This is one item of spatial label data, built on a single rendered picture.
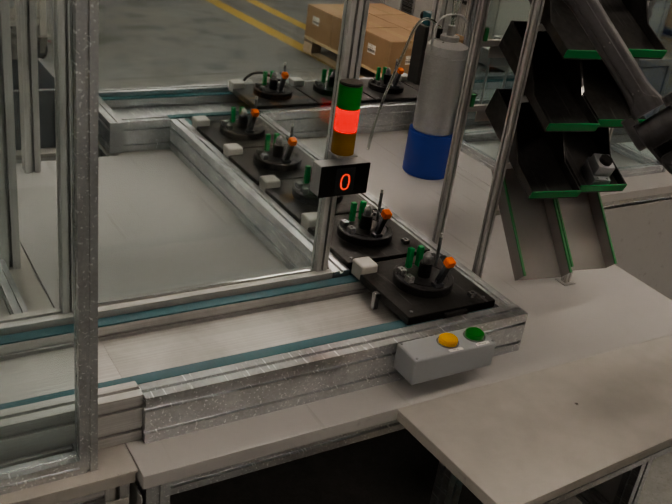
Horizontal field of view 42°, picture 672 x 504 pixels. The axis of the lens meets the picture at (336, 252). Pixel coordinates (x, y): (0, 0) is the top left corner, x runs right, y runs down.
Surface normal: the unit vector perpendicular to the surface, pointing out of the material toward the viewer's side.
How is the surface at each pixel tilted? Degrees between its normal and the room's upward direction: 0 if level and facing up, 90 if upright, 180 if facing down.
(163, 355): 0
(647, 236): 90
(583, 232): 45
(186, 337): 0
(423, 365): 90
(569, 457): 0
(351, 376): 90
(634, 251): 90
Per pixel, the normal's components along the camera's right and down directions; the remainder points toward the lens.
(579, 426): 0.12, -0.88
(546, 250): 0.33, -0.29
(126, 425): 0.50, 0.45
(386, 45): -0.83, 0.15
